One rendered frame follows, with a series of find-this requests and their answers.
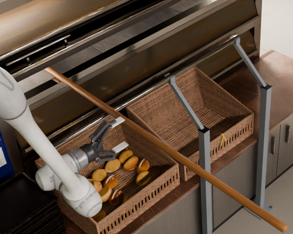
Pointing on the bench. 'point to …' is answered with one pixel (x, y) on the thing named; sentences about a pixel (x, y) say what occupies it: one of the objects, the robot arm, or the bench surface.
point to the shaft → (175, 154)
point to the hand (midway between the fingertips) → (122, 132)
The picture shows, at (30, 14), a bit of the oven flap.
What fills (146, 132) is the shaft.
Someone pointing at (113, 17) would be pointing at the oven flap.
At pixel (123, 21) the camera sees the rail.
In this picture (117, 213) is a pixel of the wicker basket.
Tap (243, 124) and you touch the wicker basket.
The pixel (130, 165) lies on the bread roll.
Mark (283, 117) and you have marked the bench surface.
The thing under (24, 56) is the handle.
